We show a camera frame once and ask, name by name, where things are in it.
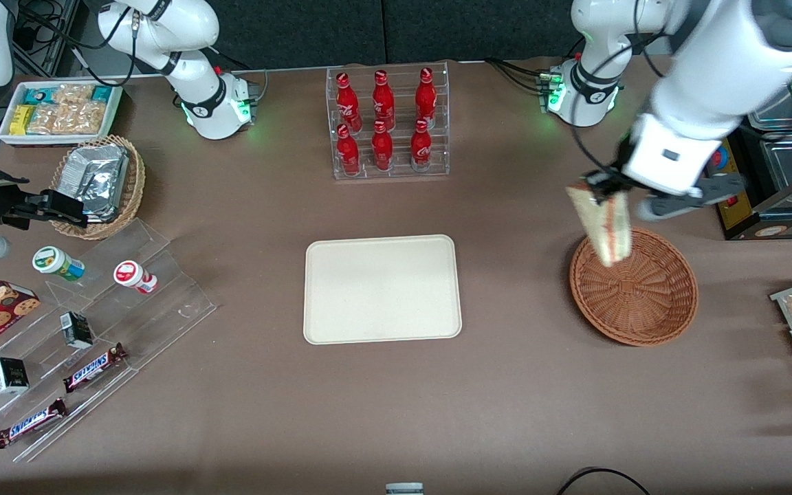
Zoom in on triangle sandwich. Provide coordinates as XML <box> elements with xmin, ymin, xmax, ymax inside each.
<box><xmin>566</xmin><ymin>183</ymin><xmax>634</xmax><ymax>267</ymax></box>

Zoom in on white snack tray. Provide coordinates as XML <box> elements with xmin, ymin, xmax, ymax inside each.
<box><xmin>0</xmin><ymin>81</ymin><xmax>124</xmax><ymax>146</ymax></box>

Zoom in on wicker basket with foil packs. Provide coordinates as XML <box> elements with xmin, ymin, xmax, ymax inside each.
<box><xmin>50</xmin><ymin>135</ymin><xmax>146</xmax><ymax>240</ymax></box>

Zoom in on empty brown wicker basket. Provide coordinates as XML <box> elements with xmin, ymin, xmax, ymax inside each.
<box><xmin>569</xmin><ymin>227</ymin><xmax>699</xmax><ymax>347</ymax></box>

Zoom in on cream plastic tray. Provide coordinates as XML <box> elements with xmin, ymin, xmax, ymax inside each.
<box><xmin>303</xmin><ymin>234</ymin><xmax>463</xmax><ymax>345</ymax></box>

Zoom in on silver foil pack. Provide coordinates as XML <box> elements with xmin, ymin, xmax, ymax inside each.
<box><xmin>59</xmin><ymin>144</ymin><xmax>129</xmax><ymax>223</ymax></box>

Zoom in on green lid white cup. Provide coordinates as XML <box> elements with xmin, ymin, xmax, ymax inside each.
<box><xmin>32</xmin><ymin>246</ymin><xmax>86</xmax><ymax>283</ymax></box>

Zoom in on clear bag of crackers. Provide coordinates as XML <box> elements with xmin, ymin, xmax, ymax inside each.
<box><xmin>59</xmin><ymin>102</ymin><xmax>107</xmax><ymax>135</ymax></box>
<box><xmin>28</xmin><ymin>103</ymin><xmax>67</xmax><ymax>135</ymax></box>
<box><xmin>52</xmin><ymin>84</ymin><xmax>94</xmax><ymax>105</ymax></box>

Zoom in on yellow snack packet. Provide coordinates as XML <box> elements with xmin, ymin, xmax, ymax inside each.
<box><xmin>10</xmin><ymin>104</ymin><xmax>36</xmax><ymax>136</ymax></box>

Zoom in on red lid white cup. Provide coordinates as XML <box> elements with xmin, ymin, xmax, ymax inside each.
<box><xmin>113</xmin><ymin>261</ymin><xmax>158</xmax><ymax>295</ymax></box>

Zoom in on black food warmer machine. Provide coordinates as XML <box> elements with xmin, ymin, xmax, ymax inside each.
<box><xmin>712</xmin><ymin>79</ymin><xmax>792</xmax><ymax>241</ymax></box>

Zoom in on small black carton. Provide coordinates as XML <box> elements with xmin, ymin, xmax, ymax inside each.
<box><xmin>60</xmin><ymin>311</ymin><xmax>94</xmax><ymax>349</ymax></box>
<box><xmin>0</xmin><ymin>357</ymin><xmax>30</xmax><ymax>395</ymax></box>

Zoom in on clear acrylic stepped display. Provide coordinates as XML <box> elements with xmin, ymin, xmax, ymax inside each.
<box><xmin>0</xmin><ymin>219</ymin><xmax>218</xmax><ymax>463</ymax></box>

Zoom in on Snickers chocolate bar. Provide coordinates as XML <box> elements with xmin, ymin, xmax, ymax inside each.
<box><xmin>0</xmin><ymin>397</ymin><xmax>69</xmax><ymax>449</ymax></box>
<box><xmin>63</xmin><ymin>342</ymin><xmax>128</xmax><ymax>394</ymax></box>

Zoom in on red cola bottle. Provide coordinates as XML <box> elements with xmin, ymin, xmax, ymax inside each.
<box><xmin>336</xmin><ymin>124</ymin><xmax>361</xmax><ymax>176</ymax></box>
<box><xmin>371</xmin><ymin>120</ymin><xmax>394</xmax><ymax>171</ymax></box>
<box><xmin>415</xmin><ymin>67</ymin><xmax>438</xmax><ymax>128</ymax></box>
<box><xmin>372</xmin><ymin>69</ymin><xmax>396</xmax><ymax>131</ymax></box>
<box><xmin>410</xmin><ymin>118</ymin><xmax>432</xmax><ymax>171</ymax></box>
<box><xmin>335</xmin><ymin>72</ymin><xmax>362</xmax><ymax>133</ymax></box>

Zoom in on clear acrylic bottle rack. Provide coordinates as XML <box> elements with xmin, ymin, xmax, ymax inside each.
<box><xmin>326</xmin><ymin>62</ymin><xmax>450</xmax><ymax>181</ymax></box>

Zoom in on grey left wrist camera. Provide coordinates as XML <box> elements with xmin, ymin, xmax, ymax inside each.
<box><xmin>637</xmin><ymin>173</ymin><xmax>746</xmax><ymax>222</ymax></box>

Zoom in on black base cable bundle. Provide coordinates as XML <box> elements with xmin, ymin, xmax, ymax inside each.
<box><xmin>484</xmin><ymin>56</ymin><xmax>556</xmax><ymax>94</ymax></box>

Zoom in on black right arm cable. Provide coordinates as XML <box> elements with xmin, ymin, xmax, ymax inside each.
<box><xmin>14</xmin><ymin>0</ymin><xmax>142</xmax><ymax>87</ymax></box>

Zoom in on black cable loop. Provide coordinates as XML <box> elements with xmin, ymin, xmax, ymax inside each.
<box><xmin>556</xmin><ymin>467</ymin><xmax>651</xmax><ymax>495</ymax></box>

